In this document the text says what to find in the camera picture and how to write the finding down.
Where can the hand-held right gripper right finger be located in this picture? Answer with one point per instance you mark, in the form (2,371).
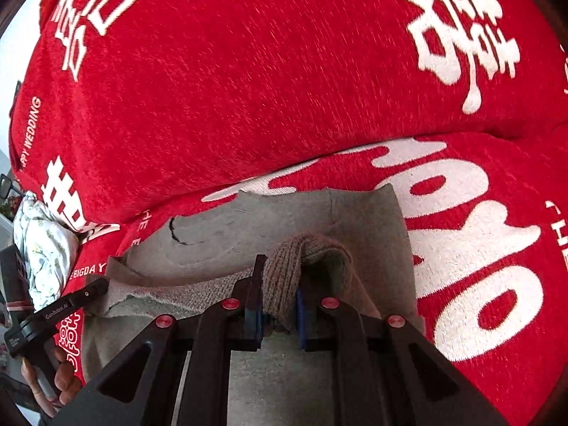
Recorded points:
(304,321)

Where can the grey knit sweater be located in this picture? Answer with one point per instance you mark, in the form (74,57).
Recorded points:
(213,239)

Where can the white floral cloth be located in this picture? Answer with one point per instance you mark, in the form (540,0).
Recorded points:
(44,248)

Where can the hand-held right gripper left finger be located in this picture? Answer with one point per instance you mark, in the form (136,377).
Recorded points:
(255,319)

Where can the person's left hand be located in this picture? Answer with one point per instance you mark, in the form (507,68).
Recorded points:
(66,381)

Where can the black chair frame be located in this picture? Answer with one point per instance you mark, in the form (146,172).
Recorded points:
(6,185)

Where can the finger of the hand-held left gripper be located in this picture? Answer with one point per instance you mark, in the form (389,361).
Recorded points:
(66,306)

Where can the red printed sofa cover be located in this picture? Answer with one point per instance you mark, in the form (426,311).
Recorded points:
(266,75)

